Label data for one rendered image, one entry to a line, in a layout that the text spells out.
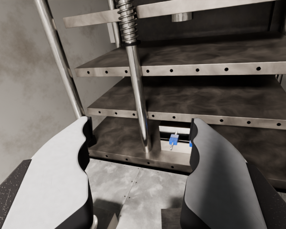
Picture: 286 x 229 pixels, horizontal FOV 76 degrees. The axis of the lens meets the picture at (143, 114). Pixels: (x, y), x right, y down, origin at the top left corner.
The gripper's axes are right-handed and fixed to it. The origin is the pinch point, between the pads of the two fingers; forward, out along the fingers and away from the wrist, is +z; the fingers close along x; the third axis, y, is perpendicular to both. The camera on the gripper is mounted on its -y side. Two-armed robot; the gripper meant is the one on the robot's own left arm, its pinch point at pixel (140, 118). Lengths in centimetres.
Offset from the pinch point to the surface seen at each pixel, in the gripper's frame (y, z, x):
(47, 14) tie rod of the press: -4, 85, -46
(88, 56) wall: 48, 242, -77
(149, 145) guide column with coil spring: 62, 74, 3
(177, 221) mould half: 54, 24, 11
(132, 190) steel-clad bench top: 67, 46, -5
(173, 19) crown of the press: -2, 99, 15
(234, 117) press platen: 37, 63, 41
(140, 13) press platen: -5, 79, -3
